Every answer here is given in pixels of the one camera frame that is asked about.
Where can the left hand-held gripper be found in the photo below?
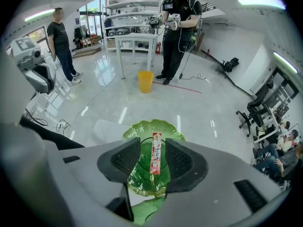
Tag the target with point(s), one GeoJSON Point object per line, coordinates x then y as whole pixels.
{"type": "Point", "coordinates": [28, 55]}

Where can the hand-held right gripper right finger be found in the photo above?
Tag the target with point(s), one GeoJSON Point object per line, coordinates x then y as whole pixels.
{"type": "Point", "coordinates": [184, 164]}

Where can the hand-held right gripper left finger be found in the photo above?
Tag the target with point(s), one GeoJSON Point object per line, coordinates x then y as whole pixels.
{"type": "Point", "coordinates": [123, 158]}

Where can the red small snack stick packet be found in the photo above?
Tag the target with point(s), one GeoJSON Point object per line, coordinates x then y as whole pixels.
{"type": "Point", "coordinates": [156, 155]}

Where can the green glass dish container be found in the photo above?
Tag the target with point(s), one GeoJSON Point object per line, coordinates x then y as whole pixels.
{"type": "Point", "coordinates": [146, 129]}

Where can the ceiling light strip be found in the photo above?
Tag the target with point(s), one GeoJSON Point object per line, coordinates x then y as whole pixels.
{"type": "Point", "coordinates": [285, 61]}
{"type": "Point", "coordinates": [39, 15]}

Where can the clothes rack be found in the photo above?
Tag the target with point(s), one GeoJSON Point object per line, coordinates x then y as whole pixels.
{"type": "Point", "coordinates": [80, 35]}

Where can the wooden pallet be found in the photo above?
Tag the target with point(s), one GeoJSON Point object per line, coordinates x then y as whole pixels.
{"type": "Point", "coordinates": [86, 51]}

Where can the yellow plastic bucket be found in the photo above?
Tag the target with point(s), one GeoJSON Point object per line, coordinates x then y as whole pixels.
{"type": "Point", "coordinates": [145, 81]}

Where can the white power strip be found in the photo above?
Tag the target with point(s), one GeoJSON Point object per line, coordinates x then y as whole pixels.
{"type": "Point", "coordinates": [205, 79]}

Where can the black office chair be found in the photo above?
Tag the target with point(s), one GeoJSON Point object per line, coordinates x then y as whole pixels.
{"type": "Point", "coordinates": [256, 107]}
{"type": "Point", "coordinates": [228, 65]}

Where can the white office desk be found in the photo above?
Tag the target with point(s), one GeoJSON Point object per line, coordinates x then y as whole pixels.
{"type": "Point", "coordinates": [270, 122]}

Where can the white shelf unit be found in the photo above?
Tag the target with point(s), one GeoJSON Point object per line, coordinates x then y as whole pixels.
{"type": "Point", "coordinates": [123, 15]}

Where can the white square-legged table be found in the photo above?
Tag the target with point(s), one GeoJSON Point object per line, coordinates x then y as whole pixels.
{"type": "Point", "coordinates": [136, 37]}

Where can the red fire extinguisher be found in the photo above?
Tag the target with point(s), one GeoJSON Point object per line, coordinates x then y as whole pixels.
{"type": "Point", "coordinates": [158, 48]}

